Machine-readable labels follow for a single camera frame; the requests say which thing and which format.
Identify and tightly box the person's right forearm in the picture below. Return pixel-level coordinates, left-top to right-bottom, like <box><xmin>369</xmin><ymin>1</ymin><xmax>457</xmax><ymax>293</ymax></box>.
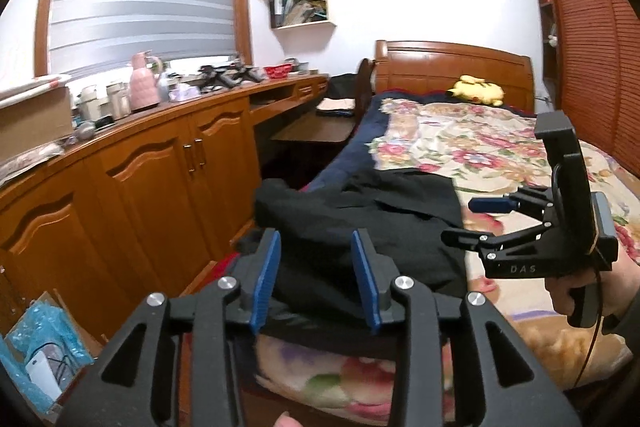
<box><xmin>607</xmin><ymin>297</ymin><xmax>640</xmax><ymax>358</ymax></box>

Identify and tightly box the louvered wooden wardrobe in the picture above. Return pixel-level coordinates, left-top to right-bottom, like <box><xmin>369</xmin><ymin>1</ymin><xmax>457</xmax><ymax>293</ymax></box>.
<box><xmin>521</xmin><ymin>0</ymin><xmax>640</xmax><ymax>178</ymax></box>

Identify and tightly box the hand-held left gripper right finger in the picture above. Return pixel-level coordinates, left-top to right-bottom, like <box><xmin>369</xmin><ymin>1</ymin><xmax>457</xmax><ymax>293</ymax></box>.
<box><xmin>351</xmin><ymin>228</ymin><xmax>571</xmax><ymax>427</ymax></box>

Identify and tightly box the white jar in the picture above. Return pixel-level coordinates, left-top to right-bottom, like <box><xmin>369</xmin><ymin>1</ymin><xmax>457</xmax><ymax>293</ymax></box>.
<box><xmin>77</xmin><ymin>84</ymin><xmax>101</xmax><ymax>123</ymax></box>

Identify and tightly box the beige folded cloth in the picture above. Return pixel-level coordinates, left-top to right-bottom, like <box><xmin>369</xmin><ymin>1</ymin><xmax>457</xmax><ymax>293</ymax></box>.
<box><xmin>315</xmin><ymin>97</ymin><xmax>357</xmax><ymax>118</ymax></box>

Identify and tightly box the dark wooden chair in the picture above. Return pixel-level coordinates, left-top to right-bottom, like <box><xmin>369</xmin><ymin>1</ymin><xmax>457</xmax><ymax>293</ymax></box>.
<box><xmin>270</xmin><ymin>58</ymin><xmax>376</xmax><ymax>145</ymax></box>

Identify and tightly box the yellow plush toy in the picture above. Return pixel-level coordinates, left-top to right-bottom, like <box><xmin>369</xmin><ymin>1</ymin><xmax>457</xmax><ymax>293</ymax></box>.
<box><xmin>446</xmin><ymin>74</ymin><xmax>505</xmax><ymax>108</ymax></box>

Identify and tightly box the white patterned paper roll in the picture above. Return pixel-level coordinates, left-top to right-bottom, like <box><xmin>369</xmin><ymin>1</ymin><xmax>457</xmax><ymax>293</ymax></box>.
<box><xmin>0</xmin><ymin>74</ymin><xmax>74</xmax><ymax>102</ymax></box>

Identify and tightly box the pile of books and papers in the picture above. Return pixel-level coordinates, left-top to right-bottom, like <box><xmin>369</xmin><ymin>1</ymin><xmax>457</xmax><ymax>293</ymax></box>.
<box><xmin>282</xmin><ymin>0</ymin><xmax>328</xmax><ymax>26</ymax></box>

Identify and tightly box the person's right hand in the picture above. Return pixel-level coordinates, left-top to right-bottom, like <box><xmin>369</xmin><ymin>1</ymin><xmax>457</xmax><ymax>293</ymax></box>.
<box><xmin>545</xmin><ymin>251</ymin><xmax>640</xmax><ymax>336</ymax></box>

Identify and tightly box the glass jar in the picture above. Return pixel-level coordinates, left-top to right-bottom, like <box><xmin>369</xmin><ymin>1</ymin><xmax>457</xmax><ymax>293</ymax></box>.
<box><xmin>106</xmin><ymin>81</ymin><xmax>132</xmax><ymax>118</ymax></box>

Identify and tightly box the wooden bed headboard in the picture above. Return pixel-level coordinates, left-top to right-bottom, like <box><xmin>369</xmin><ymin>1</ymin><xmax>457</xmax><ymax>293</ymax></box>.
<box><xmin>374</xmin><ymin>39</ymin><xmax>535</xmax><ymax>114</ymax></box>

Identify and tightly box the floral blanket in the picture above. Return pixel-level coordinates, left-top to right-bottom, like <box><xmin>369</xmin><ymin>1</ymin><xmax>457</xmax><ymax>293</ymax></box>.
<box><xmin>240</xmin><ymin>98</ymin><xmax>640</xmax><ymax>427</ymax></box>

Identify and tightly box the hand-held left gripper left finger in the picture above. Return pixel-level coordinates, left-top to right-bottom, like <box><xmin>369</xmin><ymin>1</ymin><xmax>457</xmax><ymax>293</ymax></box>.
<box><xmin>60</xmin><ymin>228</ymin><xmax>282</xmax><ymax>427</ymax></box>

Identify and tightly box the pink thermos jug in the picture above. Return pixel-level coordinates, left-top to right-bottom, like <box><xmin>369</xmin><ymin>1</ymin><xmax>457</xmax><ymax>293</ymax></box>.
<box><xmin>129</xmin><ymin>51</ymin><xmax>163</xmax><ymax>112</ymax></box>

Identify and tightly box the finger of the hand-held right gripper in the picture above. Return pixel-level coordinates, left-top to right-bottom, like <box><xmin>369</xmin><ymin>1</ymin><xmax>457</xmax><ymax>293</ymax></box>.
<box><xmin>468</xmin><ymin>186</ymin><xmax>557</xmax><ymax>228</ymax></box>
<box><xmin>441</xmin><ymin>218</ymin><xmax>554</xmax><ymax>261</ymax></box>

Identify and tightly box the red underlay sheet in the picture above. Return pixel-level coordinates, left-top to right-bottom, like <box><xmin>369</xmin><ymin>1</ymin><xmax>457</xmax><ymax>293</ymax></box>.
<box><xmin>182</xmin><ymin>252</ymin><xmax>246</xmax><ymax>298</ymax></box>

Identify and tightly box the blue bubble wrap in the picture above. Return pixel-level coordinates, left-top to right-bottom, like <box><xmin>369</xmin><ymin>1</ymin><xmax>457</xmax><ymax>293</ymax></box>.
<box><xmin>0</xmin><ymin>299</ymin><xmax>96</xmax><ymax>413</ymax></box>

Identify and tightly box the open cardboard box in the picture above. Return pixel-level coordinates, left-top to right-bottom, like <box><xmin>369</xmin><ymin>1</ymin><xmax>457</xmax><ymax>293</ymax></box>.
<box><xmin>0</xmin><ymin>289</ymin><xmax>107</xmax><ymax>419</ymax></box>

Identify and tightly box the black cable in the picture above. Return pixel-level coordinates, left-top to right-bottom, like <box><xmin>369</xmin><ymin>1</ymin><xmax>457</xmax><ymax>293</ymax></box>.
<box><xmin>574</xmin><ymin>267</ymin><xmax>603</xmax><ymax>390</ymax></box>

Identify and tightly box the closed cardboard box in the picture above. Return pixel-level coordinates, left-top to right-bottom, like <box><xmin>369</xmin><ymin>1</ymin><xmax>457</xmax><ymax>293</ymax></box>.
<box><xmin>0</xmin><ymin>84</ymin><xmax>75</xmax><ymax>165</ymax></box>

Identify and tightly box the black button coat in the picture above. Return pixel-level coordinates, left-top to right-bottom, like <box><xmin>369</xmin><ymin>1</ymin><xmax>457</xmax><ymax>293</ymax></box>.
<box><xmin>232</xmin><ymin>169</ymin><xmax>469</xmax><ymax>358</ymax></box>

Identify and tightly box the wooden desk with cabinets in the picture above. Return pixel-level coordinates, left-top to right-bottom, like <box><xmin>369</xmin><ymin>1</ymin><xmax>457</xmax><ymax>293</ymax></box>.
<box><xmin>0</xmin><ymin>74</ymin><xmax>331</xmax><ymax>343</ymax></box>

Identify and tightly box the black bag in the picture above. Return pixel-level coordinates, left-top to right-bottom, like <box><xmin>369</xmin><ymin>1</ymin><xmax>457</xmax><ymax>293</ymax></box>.
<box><xmin>327</xmin><ymin>74</ymin><xmax>362</xmax><ymax>100</ymax></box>

